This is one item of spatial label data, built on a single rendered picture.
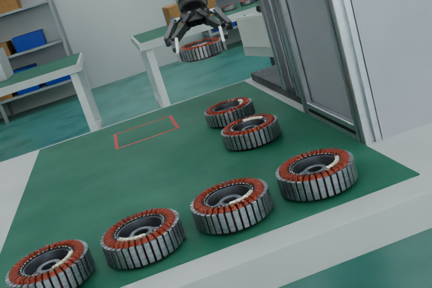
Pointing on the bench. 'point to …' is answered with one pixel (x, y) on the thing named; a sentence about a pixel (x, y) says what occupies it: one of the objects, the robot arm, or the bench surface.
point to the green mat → (173, 180)
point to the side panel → (325, 47)
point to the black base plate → (270, 76)
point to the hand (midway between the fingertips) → (201, 47)
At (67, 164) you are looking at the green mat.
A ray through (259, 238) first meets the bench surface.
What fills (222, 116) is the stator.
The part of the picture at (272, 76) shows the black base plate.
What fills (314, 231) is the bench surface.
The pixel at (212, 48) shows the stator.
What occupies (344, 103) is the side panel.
